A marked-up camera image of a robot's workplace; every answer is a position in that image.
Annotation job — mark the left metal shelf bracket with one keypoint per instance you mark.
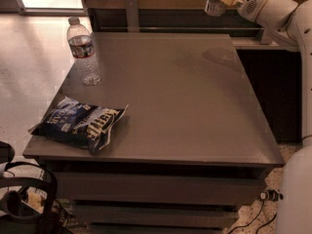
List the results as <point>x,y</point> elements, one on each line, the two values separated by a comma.
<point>132,15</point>

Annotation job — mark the clear plastic water bottle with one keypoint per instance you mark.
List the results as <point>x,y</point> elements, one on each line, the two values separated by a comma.
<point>83,51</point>

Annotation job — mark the blue chip bag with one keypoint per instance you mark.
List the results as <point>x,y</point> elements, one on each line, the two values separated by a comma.
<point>80,124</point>

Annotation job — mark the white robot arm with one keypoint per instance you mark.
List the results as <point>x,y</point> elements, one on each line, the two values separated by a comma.
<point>289,24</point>

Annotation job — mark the white power strip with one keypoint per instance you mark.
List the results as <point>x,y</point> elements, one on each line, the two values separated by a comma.
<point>271,195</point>

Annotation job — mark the grey drawer cabinet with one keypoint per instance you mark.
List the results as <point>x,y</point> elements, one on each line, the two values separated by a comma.
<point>192,148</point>

